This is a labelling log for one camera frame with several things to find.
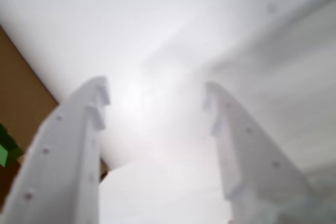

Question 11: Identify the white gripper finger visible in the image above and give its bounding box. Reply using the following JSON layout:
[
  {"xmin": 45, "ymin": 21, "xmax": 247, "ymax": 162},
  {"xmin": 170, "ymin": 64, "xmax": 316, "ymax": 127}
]
[
  {"xmin": 202, "ymin": 80, "xmax": 317, "ymax": 224},
  {"xmin": 0, "ymin": 75, "xmax": 111, "ymax": 224}
]

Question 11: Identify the green cube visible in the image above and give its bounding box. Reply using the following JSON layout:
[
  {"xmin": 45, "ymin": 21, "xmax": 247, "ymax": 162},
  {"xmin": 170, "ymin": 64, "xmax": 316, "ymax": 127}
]
[{"xmin": 0, "ymin": 122, "xmax": 25, "ymax": 168}]

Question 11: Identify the brown cardboard box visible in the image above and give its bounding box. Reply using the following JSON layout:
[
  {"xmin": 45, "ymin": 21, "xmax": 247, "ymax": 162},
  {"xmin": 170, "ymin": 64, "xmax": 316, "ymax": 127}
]
[{"xmin": 0, "ymin": 24, "xmax": 109, "ymax": 200}]

